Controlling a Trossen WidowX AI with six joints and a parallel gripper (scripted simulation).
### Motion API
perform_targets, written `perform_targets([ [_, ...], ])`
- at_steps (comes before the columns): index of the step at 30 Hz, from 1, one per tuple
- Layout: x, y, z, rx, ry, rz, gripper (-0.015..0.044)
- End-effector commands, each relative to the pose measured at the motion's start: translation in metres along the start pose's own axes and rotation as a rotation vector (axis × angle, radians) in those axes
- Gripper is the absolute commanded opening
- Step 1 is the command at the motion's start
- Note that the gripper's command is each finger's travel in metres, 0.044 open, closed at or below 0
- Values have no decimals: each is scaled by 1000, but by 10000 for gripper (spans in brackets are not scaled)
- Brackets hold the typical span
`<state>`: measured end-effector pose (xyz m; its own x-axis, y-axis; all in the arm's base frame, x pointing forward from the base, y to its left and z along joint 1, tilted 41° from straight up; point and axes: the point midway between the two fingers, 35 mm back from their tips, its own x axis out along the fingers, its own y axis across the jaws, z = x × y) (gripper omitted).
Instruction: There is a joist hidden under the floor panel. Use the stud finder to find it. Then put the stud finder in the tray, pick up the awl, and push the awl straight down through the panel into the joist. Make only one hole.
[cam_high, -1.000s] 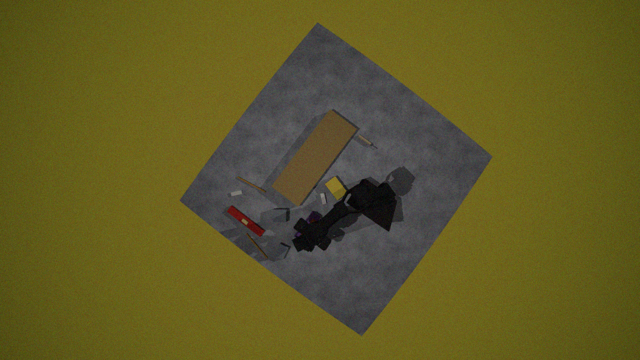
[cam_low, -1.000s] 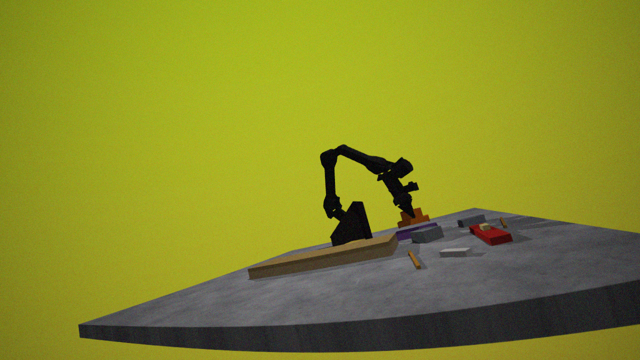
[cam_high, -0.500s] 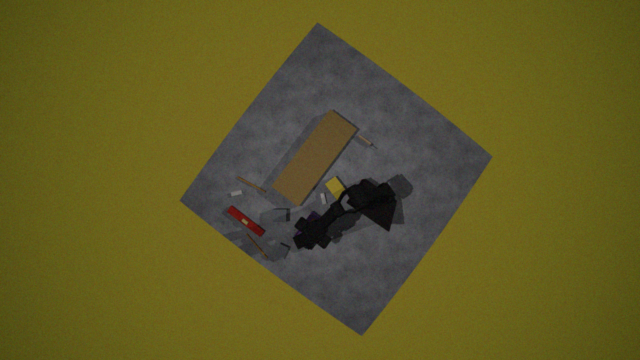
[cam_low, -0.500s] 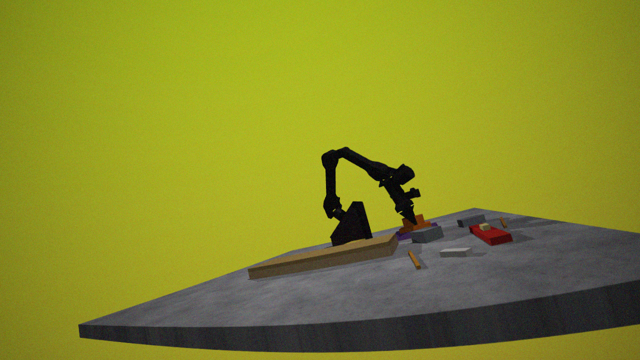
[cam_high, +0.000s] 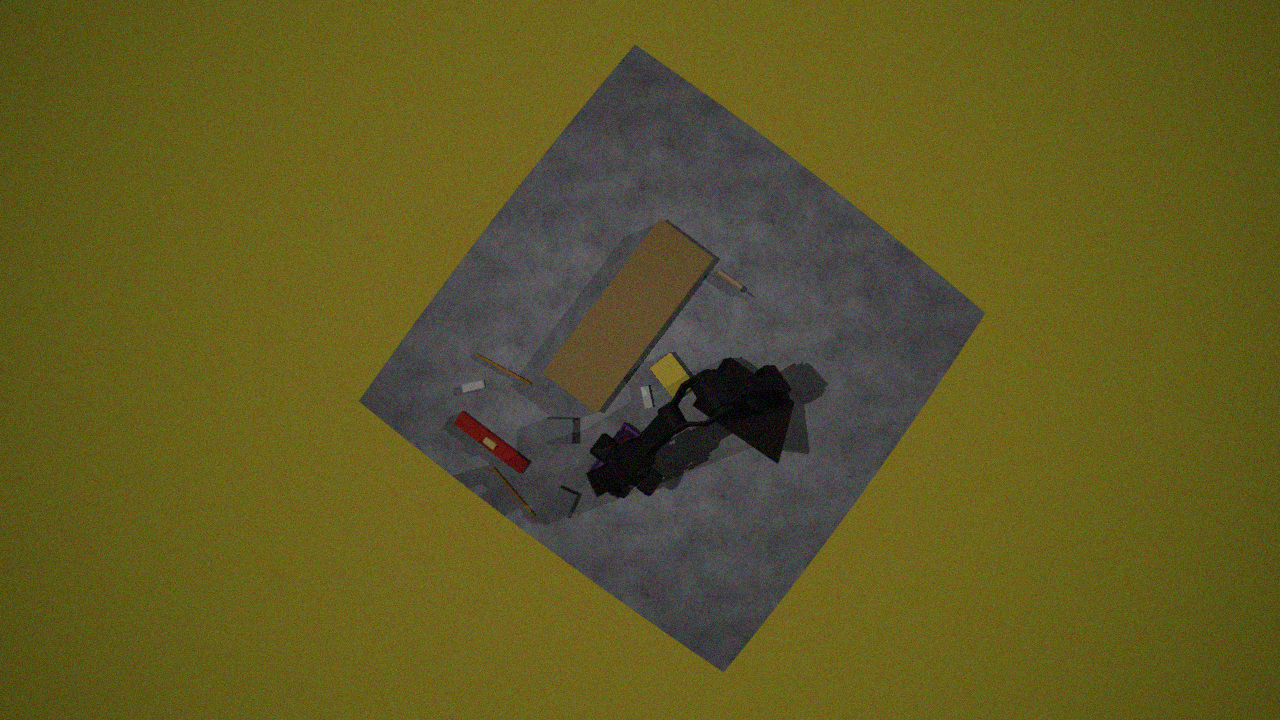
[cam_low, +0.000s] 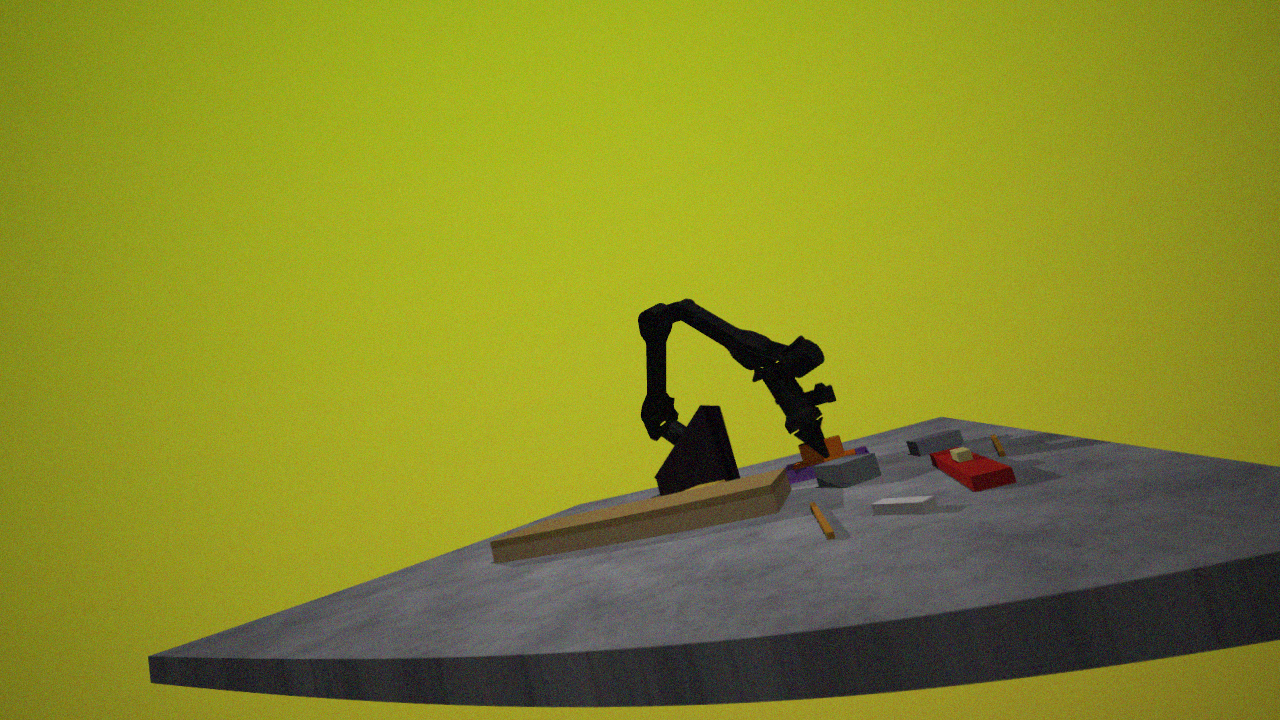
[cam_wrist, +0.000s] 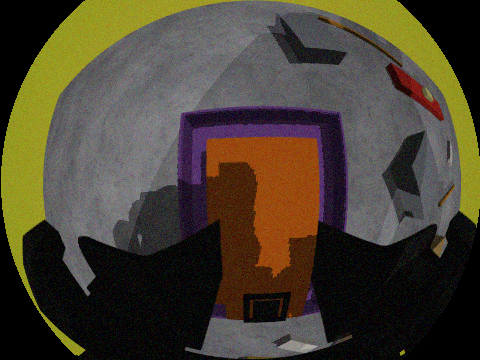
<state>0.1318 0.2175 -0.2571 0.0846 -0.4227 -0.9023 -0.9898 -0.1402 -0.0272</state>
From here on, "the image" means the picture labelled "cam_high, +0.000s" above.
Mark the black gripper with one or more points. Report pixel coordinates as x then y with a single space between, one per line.
605 444

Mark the yellow rectangular block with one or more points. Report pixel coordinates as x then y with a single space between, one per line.
669 373

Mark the red flat block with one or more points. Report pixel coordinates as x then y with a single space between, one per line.
499 448

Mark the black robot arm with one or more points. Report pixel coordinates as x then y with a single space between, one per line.
717 393

